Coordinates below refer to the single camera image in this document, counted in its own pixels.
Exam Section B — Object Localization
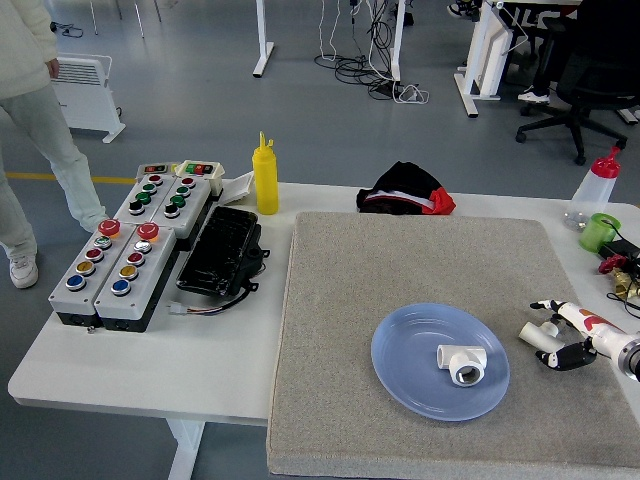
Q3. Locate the white table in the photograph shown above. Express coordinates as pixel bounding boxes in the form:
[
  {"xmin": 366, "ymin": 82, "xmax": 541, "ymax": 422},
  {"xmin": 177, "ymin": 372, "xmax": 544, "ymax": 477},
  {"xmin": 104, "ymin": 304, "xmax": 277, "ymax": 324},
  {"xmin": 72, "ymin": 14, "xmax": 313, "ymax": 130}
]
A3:
[{"xmin": 7, "ymin": 179, "xmax": 640, "ymax": 480}]

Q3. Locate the black red cloth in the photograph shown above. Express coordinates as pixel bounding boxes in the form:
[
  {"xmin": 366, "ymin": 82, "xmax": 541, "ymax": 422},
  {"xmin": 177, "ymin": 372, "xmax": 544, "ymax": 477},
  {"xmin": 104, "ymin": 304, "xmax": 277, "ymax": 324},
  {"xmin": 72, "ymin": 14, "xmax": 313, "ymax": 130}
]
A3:
[{"xmin": 355, "ymin": 160, "xmax": 457, "ymax": 217}]

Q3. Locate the blue plastic plate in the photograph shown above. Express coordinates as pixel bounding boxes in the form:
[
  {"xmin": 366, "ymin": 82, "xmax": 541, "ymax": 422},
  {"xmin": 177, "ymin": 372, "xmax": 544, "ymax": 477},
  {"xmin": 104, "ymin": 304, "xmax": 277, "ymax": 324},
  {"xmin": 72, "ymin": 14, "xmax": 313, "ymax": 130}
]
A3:
[{"xmin": 370, "ymin": 302, "xmax": 511, "ymax": 422}]

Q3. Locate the white desk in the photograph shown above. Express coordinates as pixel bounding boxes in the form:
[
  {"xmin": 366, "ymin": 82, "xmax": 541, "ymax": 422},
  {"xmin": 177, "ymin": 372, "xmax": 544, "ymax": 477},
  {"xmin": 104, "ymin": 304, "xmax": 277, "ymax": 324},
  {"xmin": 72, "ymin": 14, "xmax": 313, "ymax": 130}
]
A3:
[{"xmin": 453, "ymin": 0, "xmax": 584, "ymax": 119}]

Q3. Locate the grey-brown mat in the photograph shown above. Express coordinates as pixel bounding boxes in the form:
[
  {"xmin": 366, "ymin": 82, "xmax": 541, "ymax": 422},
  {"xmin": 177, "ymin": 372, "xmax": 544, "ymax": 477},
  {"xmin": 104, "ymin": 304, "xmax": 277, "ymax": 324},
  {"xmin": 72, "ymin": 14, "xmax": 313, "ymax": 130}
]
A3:
[{"xmin": 265, "ymin": 210, "xmax": 640, "ymax": 480}]

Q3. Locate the grey five-button control box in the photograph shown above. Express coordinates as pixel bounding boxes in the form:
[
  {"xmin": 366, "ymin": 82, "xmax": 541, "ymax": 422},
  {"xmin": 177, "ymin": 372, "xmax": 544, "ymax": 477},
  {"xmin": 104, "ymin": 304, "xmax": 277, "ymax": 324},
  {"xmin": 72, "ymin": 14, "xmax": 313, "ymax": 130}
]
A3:
[
  {"xmin": 48, "ymin": 218, "xmax": 139, "ymax": 329},
  {"xmin": 93, "ymin": 222, "xmax": 177, "ymax": 335}
]

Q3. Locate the seated person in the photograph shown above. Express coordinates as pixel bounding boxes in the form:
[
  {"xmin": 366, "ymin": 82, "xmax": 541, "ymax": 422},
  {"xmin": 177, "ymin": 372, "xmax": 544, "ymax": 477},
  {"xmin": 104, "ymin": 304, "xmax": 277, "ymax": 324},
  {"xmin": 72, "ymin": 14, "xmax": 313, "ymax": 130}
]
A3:
[{"xmin": 517, "ymin": 0, "xmax": 640, "ymax": 106}]

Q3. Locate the white panel heater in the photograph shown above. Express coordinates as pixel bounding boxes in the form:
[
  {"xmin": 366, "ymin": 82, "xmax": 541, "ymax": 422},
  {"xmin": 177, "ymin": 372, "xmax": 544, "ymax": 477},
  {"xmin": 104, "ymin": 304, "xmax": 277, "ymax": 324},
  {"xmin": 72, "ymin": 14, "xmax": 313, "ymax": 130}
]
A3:
[{"xmin": 49, "ymin": 52, "xmax": 127, "ymax": 145}]

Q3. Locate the white plastic cover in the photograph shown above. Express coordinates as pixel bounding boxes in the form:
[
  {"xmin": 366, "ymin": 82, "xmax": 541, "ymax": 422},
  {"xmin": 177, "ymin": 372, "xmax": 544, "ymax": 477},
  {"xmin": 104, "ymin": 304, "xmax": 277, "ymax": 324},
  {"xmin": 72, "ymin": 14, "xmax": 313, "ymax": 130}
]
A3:
[{"xmin": 219, "ymin": 170, "xmax": 256, "ymax": 205}]

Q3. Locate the white connector with wires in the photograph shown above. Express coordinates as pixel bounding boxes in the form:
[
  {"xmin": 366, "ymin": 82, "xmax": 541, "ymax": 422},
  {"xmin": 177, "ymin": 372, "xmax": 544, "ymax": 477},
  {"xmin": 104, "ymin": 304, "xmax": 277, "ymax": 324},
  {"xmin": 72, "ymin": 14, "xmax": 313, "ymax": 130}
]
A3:
[{"xmin": 168, "ymin": 282, "xmax": 256, "ymax": 317}]

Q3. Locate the brass valve red handle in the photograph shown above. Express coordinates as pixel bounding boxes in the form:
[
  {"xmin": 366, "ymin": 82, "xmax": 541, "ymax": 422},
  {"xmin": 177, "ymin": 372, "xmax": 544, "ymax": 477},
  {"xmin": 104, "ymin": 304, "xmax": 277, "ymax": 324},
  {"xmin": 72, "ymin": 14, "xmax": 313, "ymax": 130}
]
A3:
[{"xmin": 598, "ymin": 254, "xmax": 640, "ymax": 299}]

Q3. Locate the small white pipe tee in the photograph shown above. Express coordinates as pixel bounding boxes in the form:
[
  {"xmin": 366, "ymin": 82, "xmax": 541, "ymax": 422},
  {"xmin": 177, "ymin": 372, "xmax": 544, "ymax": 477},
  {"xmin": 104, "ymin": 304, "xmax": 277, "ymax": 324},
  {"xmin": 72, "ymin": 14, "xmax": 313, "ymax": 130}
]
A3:
[{"xmin": 518, "ymin": 319, "xmax": 564, "ymax": 357}]

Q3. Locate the grey four-button control box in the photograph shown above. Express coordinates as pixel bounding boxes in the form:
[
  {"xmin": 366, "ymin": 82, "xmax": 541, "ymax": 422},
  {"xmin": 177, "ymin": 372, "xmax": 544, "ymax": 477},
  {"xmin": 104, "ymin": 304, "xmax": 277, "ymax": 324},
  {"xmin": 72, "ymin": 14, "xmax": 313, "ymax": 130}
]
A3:
[
  {"xmin": 144, "ymin": 174, "xmax": 214, "ymax": 240},
  {"xmin": 113, "ymin": 173, "xmax": 176, "ymax": 226}
]

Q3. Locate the yellow squeeze bottle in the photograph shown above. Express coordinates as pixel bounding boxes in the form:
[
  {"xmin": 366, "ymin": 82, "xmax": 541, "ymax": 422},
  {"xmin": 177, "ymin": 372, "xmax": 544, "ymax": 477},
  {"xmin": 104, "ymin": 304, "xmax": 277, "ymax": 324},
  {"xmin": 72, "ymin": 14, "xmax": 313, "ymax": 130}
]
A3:
[{"xmin": 251, "ymin": 131, "xmax": 280, "ymax": 217}]

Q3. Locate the clear red-capped squeeze bottle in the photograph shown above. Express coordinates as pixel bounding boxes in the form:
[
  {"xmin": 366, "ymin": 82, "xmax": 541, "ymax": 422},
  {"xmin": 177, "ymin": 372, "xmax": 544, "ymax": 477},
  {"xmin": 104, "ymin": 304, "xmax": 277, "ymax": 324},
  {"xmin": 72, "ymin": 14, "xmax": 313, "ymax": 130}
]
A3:
[{"xmin": 563, "ymin": 146, "xmax": 622, "ymax": 232}]

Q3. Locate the floor cable bundle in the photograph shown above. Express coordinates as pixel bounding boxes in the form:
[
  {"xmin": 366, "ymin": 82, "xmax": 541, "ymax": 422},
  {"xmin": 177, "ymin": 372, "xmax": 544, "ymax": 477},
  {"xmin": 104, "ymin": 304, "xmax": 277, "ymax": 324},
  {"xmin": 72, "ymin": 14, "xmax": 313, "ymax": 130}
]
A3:
[{"xmin": 313, "ymin": 0, "xmax": 431, "ymax": 106}]

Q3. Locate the large white pipe tee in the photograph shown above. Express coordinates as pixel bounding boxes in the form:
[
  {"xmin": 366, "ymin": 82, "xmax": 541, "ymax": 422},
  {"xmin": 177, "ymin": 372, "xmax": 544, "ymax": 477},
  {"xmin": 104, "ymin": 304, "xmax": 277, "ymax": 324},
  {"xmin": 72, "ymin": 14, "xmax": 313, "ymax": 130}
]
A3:
[{"xmin": 436, "ymin": 343, "xmax": 488, "ymax": 388}]

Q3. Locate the green plastic cup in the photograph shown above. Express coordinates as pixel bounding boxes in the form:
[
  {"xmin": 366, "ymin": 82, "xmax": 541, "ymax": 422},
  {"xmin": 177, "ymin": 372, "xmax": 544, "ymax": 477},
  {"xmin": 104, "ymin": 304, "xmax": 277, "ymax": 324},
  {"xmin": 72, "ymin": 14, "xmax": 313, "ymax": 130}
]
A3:
[{"xmin": 578, "ymin": 212, "xmax": 621, "ymax": 253}]

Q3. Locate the white red-green switch box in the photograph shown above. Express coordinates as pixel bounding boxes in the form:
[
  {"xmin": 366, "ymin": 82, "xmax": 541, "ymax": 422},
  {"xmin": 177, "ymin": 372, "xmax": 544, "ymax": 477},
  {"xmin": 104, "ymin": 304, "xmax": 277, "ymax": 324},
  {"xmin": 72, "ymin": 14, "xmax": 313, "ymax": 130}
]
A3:
[{"xmin": 174, "ymin": 159, "xmax": 226, "ymax": 197}]

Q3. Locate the small grey switch box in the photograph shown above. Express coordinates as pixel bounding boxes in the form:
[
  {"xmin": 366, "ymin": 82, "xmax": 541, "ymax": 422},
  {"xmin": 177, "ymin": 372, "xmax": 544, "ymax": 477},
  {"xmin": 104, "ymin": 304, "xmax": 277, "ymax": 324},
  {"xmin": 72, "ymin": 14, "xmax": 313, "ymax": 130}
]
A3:
[{"xmin": 135, "ymin": 162, "xmax": 182, "ymax": 180}]

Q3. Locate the black office chair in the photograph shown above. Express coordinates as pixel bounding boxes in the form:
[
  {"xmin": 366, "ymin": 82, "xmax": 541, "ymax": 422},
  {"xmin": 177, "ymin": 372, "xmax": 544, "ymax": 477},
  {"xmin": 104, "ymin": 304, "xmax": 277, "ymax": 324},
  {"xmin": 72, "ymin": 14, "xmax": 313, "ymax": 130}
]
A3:
[{"xmin": 514, "ymin": 17, "xmax": 640, "ymax": 167}]

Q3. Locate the white desk leg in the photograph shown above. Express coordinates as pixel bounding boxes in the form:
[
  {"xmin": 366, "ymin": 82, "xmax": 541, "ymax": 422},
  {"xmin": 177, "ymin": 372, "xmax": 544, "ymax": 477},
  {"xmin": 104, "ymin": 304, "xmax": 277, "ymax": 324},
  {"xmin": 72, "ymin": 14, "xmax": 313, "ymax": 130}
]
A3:
[
  {"xmin": 387, "ymin": 0, "xmax": 406, "ymax": 84},
  {"xmin": 251, "ymin": 0, "xmax": 276, "ymax": 78}
]

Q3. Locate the black plastic housing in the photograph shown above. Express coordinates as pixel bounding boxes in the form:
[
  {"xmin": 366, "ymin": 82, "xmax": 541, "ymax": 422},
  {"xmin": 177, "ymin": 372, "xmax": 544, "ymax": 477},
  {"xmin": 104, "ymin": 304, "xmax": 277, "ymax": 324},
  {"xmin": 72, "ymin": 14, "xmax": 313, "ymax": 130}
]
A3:
[{"xmin": 175, "ymin": 205, "xmax": 271, "ymax": 297}]

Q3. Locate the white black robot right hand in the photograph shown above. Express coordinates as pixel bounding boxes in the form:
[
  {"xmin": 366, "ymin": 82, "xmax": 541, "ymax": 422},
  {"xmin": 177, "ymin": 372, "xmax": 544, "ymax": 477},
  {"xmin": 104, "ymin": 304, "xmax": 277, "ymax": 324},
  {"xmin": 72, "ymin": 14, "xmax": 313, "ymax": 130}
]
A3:
[{"xmin": 529, "ymin": 298, "xmax": 626, "ymax": 372}]

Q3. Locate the black box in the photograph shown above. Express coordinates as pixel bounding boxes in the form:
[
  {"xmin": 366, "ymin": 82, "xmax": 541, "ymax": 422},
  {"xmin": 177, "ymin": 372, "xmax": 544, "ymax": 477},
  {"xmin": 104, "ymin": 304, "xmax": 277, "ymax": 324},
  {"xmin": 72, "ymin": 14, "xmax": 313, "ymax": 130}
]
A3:
[{"xmin": 599, "ymin": 238, "xmax": 640, "ymax": 271}]

